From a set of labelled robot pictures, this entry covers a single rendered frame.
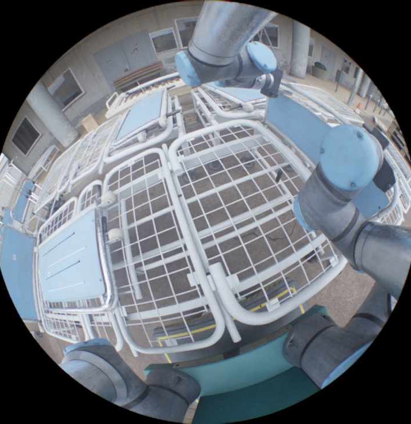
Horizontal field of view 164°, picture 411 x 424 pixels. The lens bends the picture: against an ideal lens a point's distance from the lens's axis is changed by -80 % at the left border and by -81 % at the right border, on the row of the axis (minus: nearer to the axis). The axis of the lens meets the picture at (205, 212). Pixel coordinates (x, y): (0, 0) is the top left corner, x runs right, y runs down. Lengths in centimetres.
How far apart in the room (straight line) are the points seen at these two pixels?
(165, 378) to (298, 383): 38
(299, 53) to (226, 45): 601
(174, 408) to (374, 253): 51
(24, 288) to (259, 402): 151
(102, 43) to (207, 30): 613
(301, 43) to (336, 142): 609
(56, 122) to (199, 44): 453
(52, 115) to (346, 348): 501
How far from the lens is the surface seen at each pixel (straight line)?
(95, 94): 638
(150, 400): 44
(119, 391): 37
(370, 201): 60
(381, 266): 23
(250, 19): 22
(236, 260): 93
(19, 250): 154
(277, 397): 53
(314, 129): 65
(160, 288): 103
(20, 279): 150
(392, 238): 22
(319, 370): 39
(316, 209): 28
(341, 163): 22
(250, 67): 38
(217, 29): 24
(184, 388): 54
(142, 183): 76
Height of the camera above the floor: 93
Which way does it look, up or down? 64 degrees down
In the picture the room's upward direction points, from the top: 19 degrees counter-clockwise
